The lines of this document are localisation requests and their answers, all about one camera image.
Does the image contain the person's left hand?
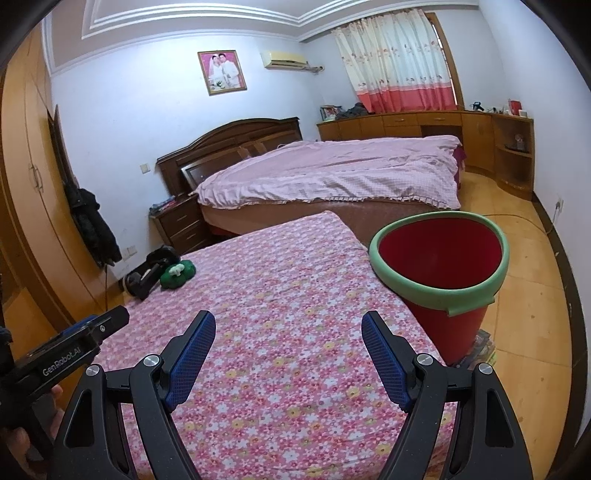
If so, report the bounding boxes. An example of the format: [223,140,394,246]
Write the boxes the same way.
[0,385,64,467]

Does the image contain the wall air conditioner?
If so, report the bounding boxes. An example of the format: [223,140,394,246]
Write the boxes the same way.
[260,50,309,71]

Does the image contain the dark wooden headboard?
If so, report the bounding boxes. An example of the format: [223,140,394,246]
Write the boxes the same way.
[156,116,303,197]

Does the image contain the pink floral table cloth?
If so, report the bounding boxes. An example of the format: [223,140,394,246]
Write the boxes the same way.
[58,211,462,480]

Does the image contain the stack of magazines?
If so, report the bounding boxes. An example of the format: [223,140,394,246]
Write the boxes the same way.
[464,329,498,367]

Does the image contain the framed wall photo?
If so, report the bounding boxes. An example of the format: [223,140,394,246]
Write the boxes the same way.
[198,49,247,96]

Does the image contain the wooden wardrobe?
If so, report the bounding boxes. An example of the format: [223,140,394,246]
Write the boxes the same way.
[0,23,107,365]

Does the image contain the dark wooden nightstand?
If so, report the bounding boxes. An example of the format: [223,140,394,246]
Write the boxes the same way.
[148,194,214,256]

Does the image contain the wooden window frame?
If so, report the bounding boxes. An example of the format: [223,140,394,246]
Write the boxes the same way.
[427,13,465,110]

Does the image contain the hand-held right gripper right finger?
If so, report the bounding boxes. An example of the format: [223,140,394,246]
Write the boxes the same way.
[361,311,529,480]

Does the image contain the white and red curtain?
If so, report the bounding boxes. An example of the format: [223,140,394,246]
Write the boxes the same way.
[332,8,459,115]

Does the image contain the bed with pink quilt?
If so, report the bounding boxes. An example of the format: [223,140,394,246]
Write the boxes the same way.
[193,135,462,210]

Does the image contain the wooden cabinet unit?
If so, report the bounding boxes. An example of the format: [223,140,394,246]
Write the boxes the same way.
[316,110,535,201]

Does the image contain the black jacket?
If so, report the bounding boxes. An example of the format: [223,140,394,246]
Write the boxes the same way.
[65,182,123,268]

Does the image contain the floor cable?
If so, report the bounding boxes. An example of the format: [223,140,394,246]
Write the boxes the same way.
[480,210,560,236]

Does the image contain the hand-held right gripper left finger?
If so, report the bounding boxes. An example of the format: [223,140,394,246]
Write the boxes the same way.
[48,310,217,480]

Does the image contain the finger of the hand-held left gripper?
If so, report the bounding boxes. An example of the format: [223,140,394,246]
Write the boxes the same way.
[59,307,131,341]

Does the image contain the green flower toy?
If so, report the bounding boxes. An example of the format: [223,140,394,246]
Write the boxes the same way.
[159,259,195,291]

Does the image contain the brown bed base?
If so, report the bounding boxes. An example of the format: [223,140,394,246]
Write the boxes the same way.
[198,191,462,245]

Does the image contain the red bucket with green rim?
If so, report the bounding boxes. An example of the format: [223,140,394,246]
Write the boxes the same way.
[368,211,511,367]

